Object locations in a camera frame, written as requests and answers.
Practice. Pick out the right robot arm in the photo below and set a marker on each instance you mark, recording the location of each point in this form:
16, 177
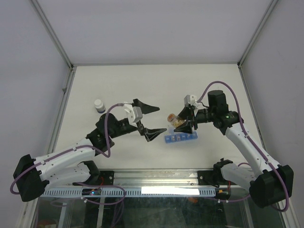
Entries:
268, 182

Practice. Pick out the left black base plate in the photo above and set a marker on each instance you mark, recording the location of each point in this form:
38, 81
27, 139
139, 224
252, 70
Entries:
105, 177

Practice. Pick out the right aluminium frame post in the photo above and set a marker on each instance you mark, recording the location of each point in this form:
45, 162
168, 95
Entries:
268, 12

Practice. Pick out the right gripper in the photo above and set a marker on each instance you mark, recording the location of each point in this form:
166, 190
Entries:
187, 113

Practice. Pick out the white capped pill bottle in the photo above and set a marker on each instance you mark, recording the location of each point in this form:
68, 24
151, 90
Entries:
99, 106

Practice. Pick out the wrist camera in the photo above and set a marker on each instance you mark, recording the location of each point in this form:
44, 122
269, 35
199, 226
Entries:
134, 113
190, 100

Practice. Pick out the left aluminium frame post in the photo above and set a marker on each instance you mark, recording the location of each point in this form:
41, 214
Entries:
49, 29

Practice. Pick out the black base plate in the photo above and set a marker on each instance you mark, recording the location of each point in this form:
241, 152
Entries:
210, 177
105, 177

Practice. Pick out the clear bottle orange pills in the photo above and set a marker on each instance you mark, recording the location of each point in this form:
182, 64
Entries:
178, 121

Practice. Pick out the grey slotted cable duct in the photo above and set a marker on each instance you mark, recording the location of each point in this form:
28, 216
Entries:
77, 192

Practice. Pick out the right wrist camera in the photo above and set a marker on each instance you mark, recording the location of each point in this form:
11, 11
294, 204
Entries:
190, 100

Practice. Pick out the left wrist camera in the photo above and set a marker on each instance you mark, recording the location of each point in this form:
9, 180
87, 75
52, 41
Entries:
134, 113

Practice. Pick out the blue weekly pill organizer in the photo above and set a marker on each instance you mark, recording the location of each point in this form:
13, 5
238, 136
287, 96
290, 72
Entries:
173, 137

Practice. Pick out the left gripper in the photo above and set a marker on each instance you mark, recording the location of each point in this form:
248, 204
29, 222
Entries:
149, 134

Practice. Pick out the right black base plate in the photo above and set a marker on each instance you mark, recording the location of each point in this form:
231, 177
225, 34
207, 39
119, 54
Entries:
210, 177

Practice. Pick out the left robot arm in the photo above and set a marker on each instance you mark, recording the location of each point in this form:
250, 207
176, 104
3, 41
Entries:
33, 176

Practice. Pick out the aluminium mounting rail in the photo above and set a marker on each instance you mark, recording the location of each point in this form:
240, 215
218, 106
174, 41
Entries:
125, 178

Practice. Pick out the aluminium frame post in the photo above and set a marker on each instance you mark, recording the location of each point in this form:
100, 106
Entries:
268, 12
49, 29

